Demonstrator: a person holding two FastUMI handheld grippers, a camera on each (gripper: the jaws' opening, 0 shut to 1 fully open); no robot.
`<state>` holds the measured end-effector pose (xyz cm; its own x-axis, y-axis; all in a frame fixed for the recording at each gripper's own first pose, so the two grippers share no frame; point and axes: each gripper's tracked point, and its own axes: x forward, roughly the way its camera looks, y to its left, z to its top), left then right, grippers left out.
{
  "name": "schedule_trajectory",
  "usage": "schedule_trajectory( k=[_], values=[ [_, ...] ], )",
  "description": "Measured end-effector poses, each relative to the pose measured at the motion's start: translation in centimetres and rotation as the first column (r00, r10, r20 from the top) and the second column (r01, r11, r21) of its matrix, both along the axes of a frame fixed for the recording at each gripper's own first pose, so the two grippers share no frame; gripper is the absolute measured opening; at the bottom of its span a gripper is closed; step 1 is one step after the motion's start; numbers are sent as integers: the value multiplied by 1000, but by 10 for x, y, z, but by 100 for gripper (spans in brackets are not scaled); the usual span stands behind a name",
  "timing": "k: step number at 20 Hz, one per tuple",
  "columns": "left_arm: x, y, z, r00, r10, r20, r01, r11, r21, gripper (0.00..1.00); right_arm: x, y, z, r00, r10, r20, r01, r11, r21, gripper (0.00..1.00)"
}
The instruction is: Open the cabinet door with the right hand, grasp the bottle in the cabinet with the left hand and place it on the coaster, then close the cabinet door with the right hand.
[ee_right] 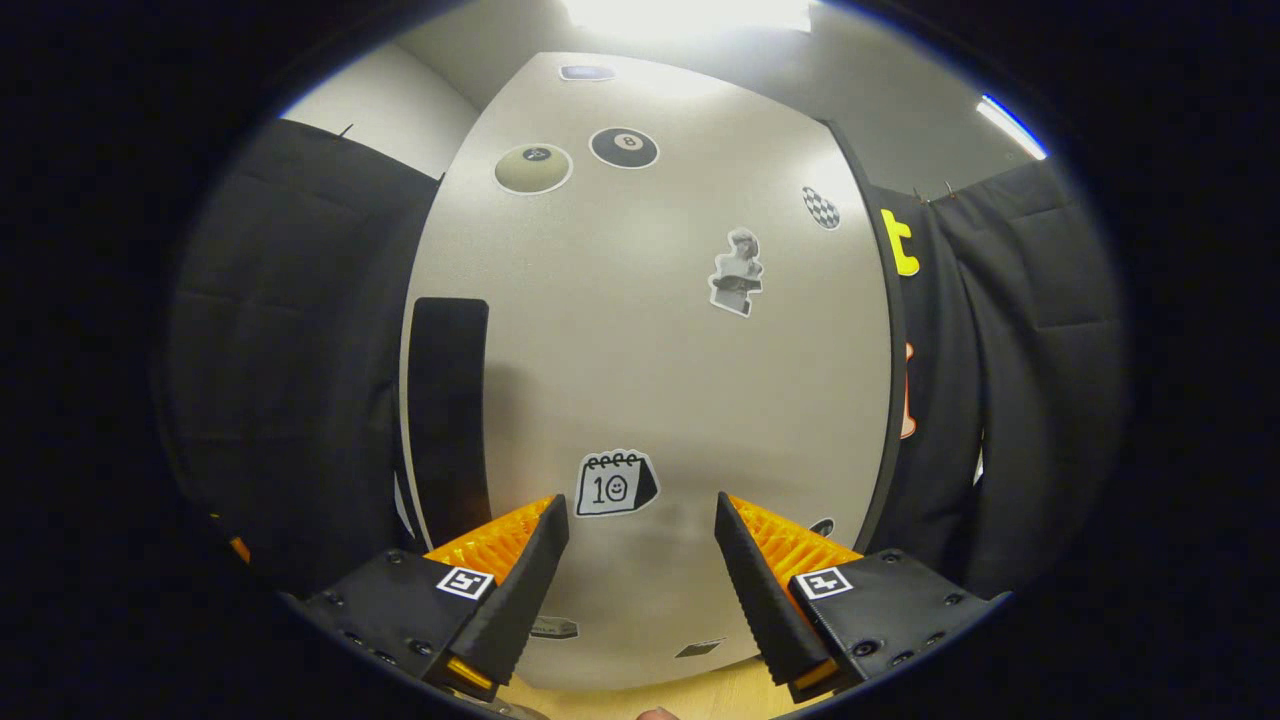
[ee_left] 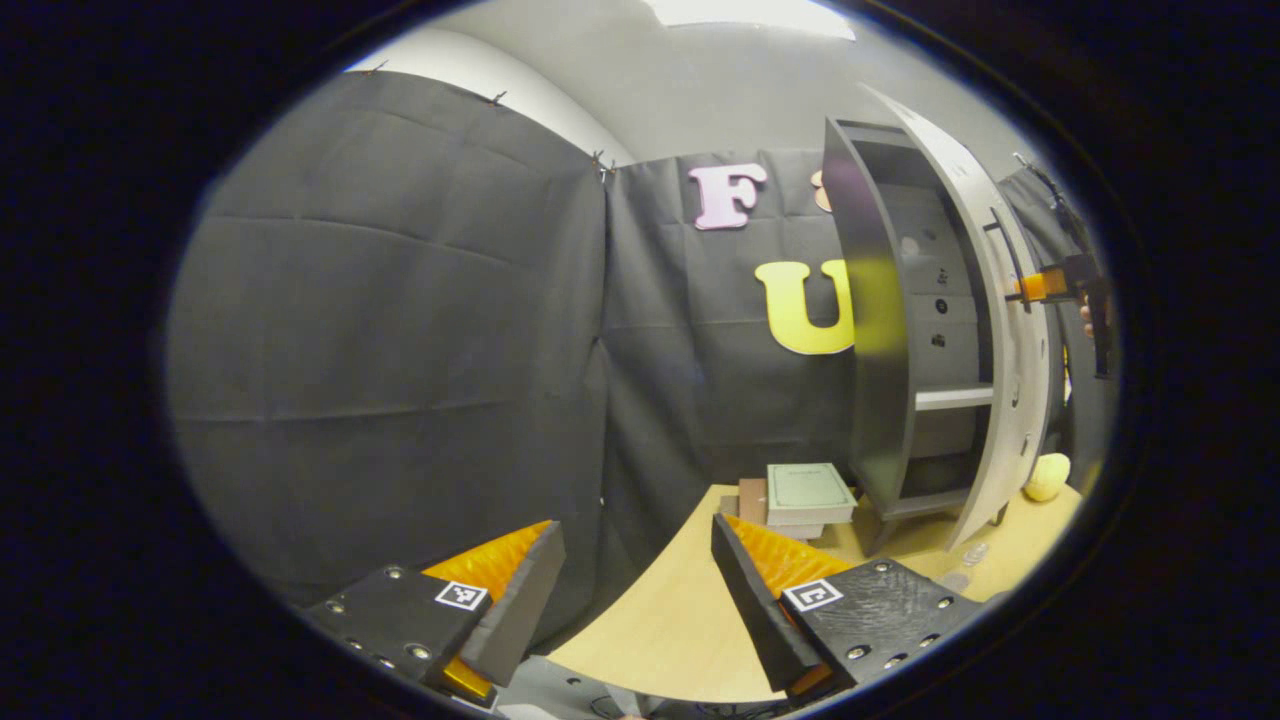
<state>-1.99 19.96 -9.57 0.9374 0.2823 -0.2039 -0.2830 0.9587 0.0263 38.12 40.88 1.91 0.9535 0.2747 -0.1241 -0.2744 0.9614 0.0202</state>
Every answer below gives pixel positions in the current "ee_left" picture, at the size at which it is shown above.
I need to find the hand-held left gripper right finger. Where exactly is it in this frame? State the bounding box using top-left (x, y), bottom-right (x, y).
top-left (710, 513), bottom-right (986, 706)

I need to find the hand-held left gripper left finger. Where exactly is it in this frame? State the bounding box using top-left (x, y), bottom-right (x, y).
top-left (305, 520), bottom-right (567, 711)

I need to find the grey cabinet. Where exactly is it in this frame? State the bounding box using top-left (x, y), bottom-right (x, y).
top-left (822, 115), bottom-right (1011, 556)

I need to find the green book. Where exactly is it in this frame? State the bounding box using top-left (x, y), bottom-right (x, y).
top-left (765, 462), bottom-right (859, 528)

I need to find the yellow plush fruit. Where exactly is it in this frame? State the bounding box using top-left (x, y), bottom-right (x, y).
top-left (1022, 452), bottom-right (1071, 503)

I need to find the black backdrop cloth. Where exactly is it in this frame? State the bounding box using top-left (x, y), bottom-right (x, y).
top-left (165, 70), bottom-right (1116, 656)

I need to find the ceiling light panel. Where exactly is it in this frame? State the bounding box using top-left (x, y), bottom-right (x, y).
top-left (640, 0), bottom-right (858, 41)

